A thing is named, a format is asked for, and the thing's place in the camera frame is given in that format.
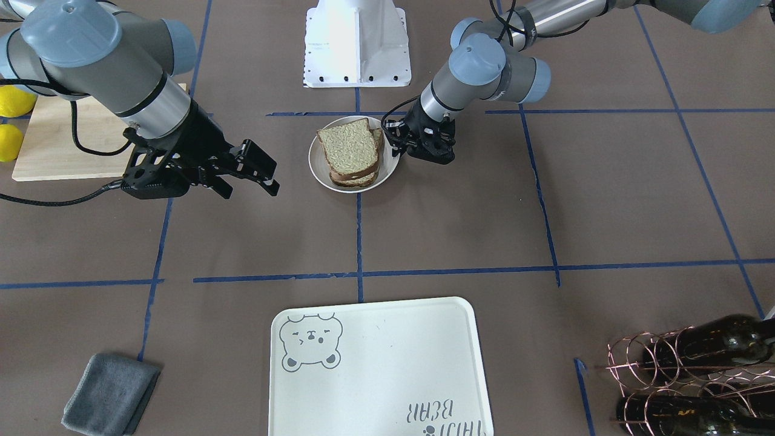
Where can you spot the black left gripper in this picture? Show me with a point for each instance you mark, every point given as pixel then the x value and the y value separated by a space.
pixel 420 124

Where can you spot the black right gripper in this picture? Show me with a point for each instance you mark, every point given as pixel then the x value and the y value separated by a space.
pixel 198 137

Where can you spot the white round plate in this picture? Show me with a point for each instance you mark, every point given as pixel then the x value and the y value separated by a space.
pixel 320 168

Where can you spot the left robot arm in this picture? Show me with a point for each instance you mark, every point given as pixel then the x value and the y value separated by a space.
pixel 487 63

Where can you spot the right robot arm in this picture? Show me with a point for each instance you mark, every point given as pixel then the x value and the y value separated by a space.
pixel 76 49

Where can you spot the cream bear tray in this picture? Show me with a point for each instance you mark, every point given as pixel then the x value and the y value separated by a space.
pixel 405 367

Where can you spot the wooden cutting board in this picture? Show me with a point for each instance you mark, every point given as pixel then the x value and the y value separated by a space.
pixel 49 154

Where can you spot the yellow lemon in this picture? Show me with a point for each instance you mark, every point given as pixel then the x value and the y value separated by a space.
pixel 15 102
pixel 11 138

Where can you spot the grey folded cloth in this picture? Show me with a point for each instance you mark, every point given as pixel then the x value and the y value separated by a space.
pixel 111 396

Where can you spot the dark wine bottle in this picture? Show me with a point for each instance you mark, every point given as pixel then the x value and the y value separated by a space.
pixel 736 340
pixel 682 415

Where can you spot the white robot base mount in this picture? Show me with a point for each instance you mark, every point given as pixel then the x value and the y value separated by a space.
pixel 356 44

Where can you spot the copper wire bottle rack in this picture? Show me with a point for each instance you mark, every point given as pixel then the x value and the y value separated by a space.
pixel 692 381

